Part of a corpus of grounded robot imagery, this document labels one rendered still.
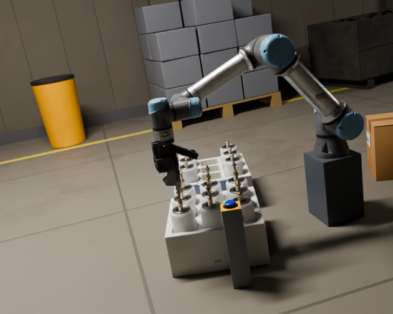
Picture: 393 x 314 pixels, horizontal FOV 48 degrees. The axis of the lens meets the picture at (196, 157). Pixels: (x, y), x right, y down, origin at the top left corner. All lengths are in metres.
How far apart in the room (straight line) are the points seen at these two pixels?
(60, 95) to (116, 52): 1.07
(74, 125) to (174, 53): 1.17
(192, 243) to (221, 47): 2.76
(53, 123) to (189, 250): 2.81
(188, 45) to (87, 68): 1.39
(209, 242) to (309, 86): 0.70
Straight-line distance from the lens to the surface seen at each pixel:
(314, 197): 2.09
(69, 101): 4.32
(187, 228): 1.75
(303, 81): 1.73
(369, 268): 1.77
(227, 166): 2.23
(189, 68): 4.15
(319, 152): 1.99
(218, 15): 4.24
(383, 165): 2.48
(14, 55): 5.11
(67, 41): 5.07
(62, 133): 4.35
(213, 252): 1.77
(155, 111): 1.61
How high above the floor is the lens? 0.96
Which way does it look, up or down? 17 degrees down
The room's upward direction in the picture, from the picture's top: 10 degrees counter-clockwise
